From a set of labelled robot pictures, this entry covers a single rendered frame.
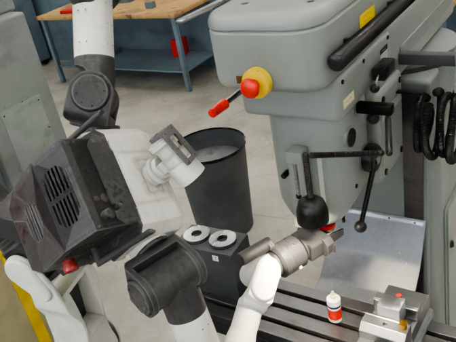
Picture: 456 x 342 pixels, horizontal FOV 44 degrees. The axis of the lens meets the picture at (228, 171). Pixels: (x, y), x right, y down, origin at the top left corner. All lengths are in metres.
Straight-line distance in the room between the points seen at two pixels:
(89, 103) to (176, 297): 0.45
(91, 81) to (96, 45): 0.10
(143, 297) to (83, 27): 0.60
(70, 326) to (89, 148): 0.59
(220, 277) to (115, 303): 1.69
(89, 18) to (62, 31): 7.28
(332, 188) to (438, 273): 0.78
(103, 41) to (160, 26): 5.97
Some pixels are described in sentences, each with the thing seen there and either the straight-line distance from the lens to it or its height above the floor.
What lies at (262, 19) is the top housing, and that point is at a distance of 1.07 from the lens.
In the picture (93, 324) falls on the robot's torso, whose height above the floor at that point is 1.11.
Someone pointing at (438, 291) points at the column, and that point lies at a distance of 2.08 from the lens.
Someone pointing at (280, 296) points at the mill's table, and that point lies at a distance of 1.86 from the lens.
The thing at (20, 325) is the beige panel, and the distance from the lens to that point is 3.11.
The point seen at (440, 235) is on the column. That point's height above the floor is 0.98.
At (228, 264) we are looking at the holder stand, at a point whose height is 1.05.
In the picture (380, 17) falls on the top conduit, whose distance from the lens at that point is 1.25.
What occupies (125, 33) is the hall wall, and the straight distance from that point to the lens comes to 7.71.
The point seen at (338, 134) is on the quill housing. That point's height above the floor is 1.57.
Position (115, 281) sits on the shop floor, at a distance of 3.63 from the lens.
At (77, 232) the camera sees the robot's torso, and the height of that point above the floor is 1.58.
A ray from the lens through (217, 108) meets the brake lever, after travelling 1.16.
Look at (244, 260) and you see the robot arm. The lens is 1.40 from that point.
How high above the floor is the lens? 2.14
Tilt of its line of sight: 29 degrees down
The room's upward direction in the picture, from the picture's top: 11 degrees counter-clockwise
